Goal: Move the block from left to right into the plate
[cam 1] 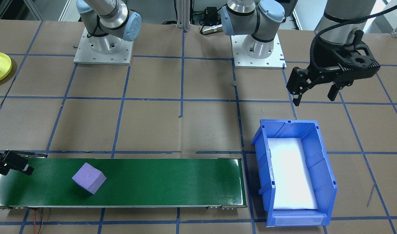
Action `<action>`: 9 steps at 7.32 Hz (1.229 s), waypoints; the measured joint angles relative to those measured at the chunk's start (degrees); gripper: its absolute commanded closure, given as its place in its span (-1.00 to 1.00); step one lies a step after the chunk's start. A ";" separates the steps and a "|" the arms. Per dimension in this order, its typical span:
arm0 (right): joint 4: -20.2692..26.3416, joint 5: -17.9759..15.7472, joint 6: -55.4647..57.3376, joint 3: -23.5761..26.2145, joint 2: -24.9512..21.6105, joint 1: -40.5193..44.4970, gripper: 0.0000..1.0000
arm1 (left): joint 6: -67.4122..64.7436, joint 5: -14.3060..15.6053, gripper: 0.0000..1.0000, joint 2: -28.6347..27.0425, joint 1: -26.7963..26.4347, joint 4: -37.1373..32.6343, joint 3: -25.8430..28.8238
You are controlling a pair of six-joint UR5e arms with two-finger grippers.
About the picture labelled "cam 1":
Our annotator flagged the yellow plate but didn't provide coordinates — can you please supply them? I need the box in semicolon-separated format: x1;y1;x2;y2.
0;52;12;85

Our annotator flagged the green conveyor belt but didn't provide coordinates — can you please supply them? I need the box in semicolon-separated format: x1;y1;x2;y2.
0;151;247;209

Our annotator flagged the blue plastic storage bin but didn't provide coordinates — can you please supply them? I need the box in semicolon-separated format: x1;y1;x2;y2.
251;119;338;227

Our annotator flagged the red and black wire pair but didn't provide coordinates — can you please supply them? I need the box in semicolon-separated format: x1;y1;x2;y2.
33;208;46;234

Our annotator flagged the purple foam block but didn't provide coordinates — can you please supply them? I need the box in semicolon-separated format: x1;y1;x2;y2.
72;162;107;195

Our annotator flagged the black power brick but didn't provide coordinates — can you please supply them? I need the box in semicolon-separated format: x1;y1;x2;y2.
204;6;220;18

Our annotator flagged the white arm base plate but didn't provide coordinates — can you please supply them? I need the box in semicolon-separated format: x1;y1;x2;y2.
74;28;134;65
231;32;286;69

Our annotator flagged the silver metal cylinder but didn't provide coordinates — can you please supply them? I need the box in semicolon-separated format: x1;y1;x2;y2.
200;24;223;35

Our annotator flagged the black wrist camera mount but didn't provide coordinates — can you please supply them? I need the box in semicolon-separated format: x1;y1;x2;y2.
343;31;381;78

